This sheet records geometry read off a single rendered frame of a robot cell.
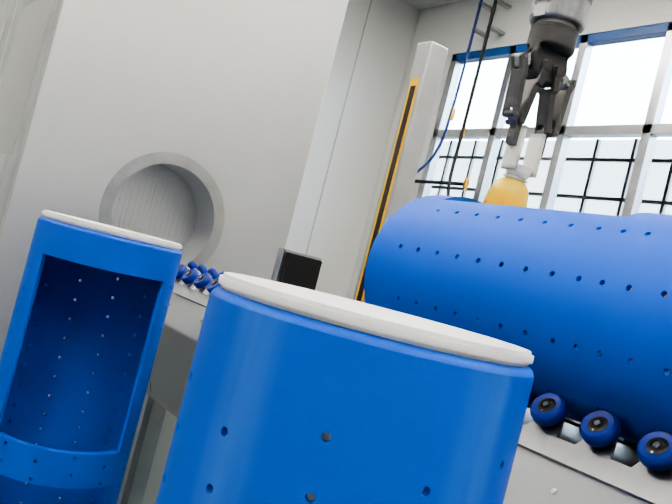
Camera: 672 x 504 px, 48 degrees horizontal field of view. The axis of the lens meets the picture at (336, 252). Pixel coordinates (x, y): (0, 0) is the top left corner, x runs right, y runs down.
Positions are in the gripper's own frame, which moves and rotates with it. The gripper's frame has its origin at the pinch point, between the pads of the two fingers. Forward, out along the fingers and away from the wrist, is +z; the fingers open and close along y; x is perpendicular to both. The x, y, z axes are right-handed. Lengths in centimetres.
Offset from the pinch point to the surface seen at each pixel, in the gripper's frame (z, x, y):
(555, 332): 26.0, 25.5, 13.6
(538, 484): 44, 28, 12
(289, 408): 36, 40, 57
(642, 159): -81, -185, -285
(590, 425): 35.2, 31.3, 10.9
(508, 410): 32, 46, 42
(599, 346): 26.2, 31.8, 13.5
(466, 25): -185, -370, -285
